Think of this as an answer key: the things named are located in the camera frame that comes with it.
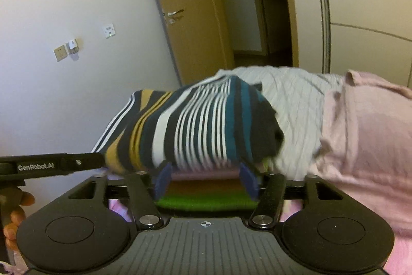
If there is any green garment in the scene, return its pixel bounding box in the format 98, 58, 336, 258
154, 193, 260, 212

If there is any white charger plug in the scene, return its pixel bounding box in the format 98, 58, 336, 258
65, 38, 81, 56

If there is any striped grey duvet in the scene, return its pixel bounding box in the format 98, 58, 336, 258
219, 66, 346, 180

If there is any striped dark shirt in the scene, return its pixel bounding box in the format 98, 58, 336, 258
92, 74, 285, 175

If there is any beige wall socket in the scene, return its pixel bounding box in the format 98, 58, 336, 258
53, 45, 68, 62

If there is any pink folded quilt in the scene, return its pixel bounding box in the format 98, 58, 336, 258
309, 69, 412, 275

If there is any brown garment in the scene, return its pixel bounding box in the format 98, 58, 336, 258
167, 180, 247, 194

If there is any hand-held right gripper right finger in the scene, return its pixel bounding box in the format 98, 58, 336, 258
238, 162, 346, 230

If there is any white sliding wardrobe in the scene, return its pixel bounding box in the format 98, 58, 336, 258
309, 0, 412, 85

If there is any person's left hand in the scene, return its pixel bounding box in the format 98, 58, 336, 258
2, 189, 35, 253

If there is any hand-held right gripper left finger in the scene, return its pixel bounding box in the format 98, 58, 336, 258
66, 161, 173, 231

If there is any metal door handle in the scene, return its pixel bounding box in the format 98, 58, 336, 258
162, 8, 185, 25

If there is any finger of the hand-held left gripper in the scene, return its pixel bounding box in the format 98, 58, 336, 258
61, 152, 107, 173

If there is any pink garment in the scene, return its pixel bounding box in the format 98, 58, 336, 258
170, 167, 242, 180

